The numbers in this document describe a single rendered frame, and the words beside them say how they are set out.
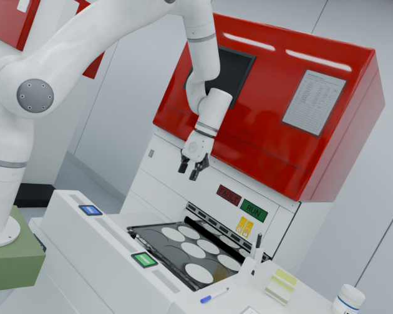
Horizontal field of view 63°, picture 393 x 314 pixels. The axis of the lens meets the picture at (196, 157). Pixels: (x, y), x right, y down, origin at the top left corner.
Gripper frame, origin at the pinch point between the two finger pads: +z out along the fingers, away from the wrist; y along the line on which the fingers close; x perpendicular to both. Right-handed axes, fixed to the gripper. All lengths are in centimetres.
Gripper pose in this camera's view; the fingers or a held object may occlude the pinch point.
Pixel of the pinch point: (188, 172)
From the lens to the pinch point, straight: 116.6
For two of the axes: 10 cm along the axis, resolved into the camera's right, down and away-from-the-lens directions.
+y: 6.3, 3.6, -6.9
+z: -3.9, 9.1, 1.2
